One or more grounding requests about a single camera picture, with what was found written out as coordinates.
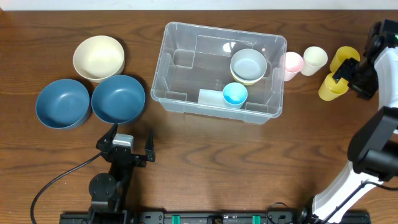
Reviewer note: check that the yellow small bowl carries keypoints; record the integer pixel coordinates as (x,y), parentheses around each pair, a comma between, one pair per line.
(245,82)

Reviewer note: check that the pink cup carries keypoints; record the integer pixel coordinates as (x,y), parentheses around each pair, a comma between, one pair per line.
(293,63)

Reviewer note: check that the cream cup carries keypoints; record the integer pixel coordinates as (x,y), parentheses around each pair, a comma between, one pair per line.
(314,58)

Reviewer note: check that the yellow cup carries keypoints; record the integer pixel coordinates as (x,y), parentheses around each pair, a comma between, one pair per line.
(341,55)
(330,89)

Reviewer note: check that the white small bowl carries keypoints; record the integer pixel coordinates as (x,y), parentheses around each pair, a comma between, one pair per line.
(233,74)

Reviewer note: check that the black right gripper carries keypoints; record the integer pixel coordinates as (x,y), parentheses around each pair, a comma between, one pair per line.
(352,76)

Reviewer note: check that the light blue cup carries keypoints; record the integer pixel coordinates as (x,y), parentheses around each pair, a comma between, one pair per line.
(234,95)

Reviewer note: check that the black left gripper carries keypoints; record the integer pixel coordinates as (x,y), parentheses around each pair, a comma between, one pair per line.
(128,156)

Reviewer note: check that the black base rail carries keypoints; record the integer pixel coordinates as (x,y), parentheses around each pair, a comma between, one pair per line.
(272,215)

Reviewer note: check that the clear plastic storage bin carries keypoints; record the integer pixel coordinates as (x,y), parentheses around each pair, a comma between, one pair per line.
(194,66)

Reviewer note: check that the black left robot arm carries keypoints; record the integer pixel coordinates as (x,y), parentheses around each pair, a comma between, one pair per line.
(109,190)

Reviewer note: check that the cream large bowl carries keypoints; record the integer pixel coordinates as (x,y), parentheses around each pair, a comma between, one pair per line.
(99,58)

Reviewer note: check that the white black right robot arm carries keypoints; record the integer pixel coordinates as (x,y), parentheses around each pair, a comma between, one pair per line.
(372,157)

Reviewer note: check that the grey-blue small bowl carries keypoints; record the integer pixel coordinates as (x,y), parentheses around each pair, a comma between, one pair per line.
(248,64)

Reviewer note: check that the dark blue bowl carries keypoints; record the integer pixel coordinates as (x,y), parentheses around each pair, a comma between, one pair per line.
(119,99)
(63,104)

